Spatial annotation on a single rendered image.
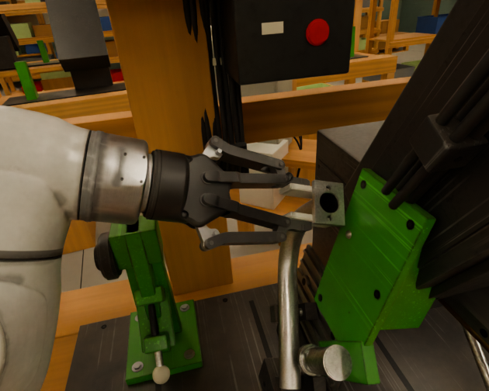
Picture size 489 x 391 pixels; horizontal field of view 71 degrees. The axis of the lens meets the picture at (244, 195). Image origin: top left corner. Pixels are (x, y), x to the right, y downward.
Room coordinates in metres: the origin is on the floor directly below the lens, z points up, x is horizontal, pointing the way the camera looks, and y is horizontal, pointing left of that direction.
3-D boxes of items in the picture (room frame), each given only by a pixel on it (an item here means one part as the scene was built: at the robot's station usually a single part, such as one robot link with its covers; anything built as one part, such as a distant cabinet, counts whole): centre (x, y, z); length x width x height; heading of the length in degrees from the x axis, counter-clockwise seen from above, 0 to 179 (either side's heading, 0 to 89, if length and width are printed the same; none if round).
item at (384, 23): (9.85, -3.94, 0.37); 1.20 x 0.81 x 0.74; 110
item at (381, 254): (0.31, -0.16, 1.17); 0.13 x 0.12 x 0.20; 101
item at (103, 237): (0.43, 0.22, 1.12); 0.07 x 0.03 x 0.08; 11
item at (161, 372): (0.35, 0.16, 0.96); 0.06 x 0.03 x 0.06; 11
